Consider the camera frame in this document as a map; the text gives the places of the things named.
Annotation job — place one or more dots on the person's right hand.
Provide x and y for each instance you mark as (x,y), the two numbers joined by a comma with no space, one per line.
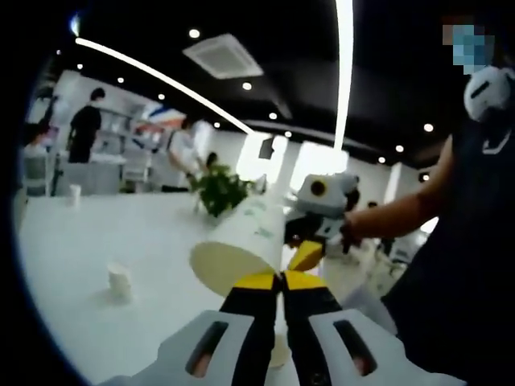
(354,231)

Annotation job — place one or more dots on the black wall-mounted box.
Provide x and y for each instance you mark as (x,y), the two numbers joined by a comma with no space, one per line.
(266,147)

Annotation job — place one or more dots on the white storage shelves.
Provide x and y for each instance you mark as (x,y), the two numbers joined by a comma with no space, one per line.
(116,128)

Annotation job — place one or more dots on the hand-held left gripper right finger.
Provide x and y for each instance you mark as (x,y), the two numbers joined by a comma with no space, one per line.
(306,333)

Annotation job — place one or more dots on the white mesh chair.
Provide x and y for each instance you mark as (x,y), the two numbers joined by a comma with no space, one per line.
(36,175)

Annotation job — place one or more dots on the green potted plant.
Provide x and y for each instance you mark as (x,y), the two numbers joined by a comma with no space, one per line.
(221,193)

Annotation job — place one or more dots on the plain white paper cup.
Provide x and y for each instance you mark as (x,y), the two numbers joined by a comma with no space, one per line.
(74,195)

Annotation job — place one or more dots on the ceiling air conditioner vent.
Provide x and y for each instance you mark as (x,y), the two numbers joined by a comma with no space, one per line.
(223,56)

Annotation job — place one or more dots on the ceiling spot lights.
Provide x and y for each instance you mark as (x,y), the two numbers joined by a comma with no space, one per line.
(194,33)

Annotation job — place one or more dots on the grey counter desk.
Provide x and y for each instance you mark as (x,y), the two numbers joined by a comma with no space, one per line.
(92,179)

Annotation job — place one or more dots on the red blue wall banner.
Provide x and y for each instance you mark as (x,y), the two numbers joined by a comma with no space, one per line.
(161,118)

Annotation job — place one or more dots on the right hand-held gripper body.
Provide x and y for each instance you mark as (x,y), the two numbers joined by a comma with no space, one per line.
(334,197)

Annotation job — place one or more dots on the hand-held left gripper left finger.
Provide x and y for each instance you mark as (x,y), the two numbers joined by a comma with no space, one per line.
(249,333)

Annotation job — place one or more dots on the long curved ceiling light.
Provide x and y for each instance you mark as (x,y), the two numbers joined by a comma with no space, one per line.
(344,60)
(84,42)

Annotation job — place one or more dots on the white chest-worn device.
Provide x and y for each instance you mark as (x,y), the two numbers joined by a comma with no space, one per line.
(487,94)

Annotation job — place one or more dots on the white paper cup green print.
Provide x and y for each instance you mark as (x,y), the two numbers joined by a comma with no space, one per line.
(120,283)
(241,241)

